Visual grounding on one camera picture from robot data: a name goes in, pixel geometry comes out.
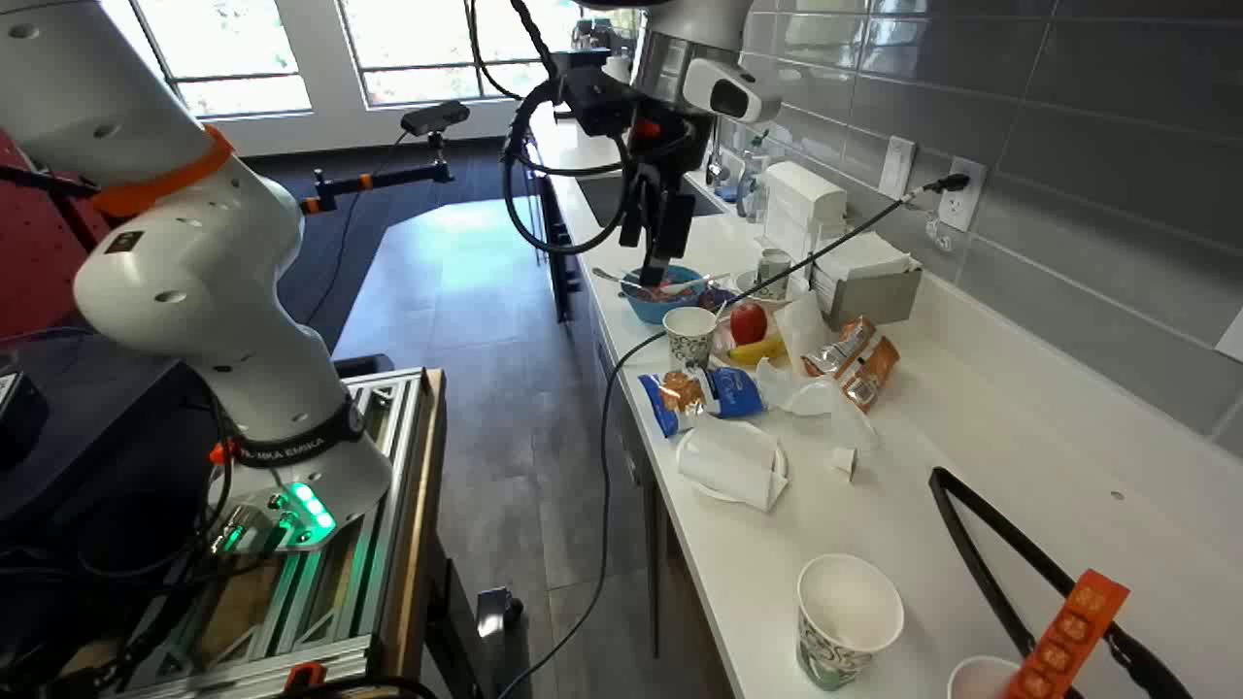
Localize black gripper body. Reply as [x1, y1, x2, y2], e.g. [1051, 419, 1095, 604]
[617, 93, 719, 200]

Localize green printed paper cup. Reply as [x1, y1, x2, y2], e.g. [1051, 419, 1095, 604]
[660, 305, 721, 370]
[792, 553, 910, 696]

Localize small yogurt cup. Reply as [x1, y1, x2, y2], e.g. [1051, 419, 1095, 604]
[752, 247, 794, 305]

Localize pink rimmed cup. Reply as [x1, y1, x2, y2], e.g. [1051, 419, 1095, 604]
[943, 653, 1025, 699]

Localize white paper towel stack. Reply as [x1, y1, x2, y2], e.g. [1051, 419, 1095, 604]
[759, 160, 850, 257]

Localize yellow fruit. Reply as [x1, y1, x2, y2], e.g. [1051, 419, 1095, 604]
[724, 329, 792, 373]

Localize blue snack bag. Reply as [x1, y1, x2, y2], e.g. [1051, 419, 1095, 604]
[638, 362, 767, 445]

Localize metal napkin holder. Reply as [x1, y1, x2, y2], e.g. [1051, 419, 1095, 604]
[811, 231, 928, 329]

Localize orange snack bag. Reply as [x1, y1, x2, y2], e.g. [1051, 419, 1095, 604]
[801, 316, 904, 416]

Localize white crumpled napkin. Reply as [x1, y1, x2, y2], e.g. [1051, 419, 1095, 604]
[670, 419, 792, 518]

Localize white framed window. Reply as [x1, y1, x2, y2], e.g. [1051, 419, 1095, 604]
[336, 0, 587, 108]
[126, 0, 317, 121]

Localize black box with light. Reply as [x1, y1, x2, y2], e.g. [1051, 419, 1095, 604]
[468, 584, 537, 699]

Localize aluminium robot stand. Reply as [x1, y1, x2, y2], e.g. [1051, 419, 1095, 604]
[49, 367, 449, 699]

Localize black tongs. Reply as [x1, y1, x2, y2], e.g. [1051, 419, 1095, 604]
[924, 463, 1196, 699]

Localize orange plastic strip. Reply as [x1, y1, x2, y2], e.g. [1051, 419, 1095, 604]
[1000, 568, 1134, 699]

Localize red chair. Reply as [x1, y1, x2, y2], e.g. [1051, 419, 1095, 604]
[0, 127, 113, 346]

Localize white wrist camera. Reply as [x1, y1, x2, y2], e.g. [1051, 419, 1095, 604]
[678, 56, 767, 127]

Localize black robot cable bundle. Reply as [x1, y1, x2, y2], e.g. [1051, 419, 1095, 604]
[460, 0, 640, 260]

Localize grey power cable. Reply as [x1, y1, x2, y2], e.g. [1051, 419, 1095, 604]
[498, 171, 974, 699]

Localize white wall switch plate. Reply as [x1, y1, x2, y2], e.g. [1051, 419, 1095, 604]
[877, 133, 920, 204]

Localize white wall outlet plate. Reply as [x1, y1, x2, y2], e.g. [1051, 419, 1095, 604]
[930, 153, 989, 237]
[1211, 307, 1243, 370]

